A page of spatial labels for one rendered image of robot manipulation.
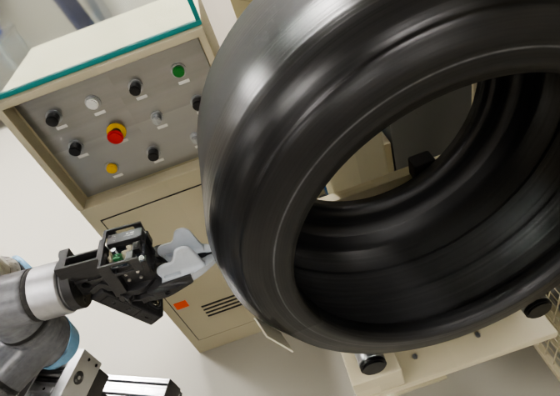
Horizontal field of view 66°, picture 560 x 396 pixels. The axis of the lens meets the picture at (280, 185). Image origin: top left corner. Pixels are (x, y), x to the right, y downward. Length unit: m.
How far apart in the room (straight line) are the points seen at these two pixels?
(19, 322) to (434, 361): 0.67
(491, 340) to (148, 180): 0.97
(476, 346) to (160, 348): 1.52
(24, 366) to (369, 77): 0.62
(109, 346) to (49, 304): 1.64
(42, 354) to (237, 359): 1.24
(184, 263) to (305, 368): 1.26
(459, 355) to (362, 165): 0.40
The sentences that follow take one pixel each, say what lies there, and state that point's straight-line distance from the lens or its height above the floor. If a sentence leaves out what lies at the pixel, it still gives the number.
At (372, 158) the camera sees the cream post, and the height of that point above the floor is 1.01.
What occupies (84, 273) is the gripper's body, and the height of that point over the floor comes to 1.23.
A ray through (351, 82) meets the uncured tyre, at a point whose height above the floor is 1.41.
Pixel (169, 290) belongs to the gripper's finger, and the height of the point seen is 1.17.
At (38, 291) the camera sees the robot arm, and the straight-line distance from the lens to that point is 0.65.
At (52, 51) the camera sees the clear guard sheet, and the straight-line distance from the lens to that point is 1.18.
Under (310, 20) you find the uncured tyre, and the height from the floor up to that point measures 1.45.
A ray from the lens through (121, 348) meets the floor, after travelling 2.24.
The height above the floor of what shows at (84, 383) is 0.61.
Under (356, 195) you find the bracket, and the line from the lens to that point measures 0.94.
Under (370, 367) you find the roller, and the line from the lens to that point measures 0.76.
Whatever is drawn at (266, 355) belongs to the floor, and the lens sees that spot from 1.88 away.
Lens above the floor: 1.60
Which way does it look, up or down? 40 degrees down
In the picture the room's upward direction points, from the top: 21 degrees counter-clockwise
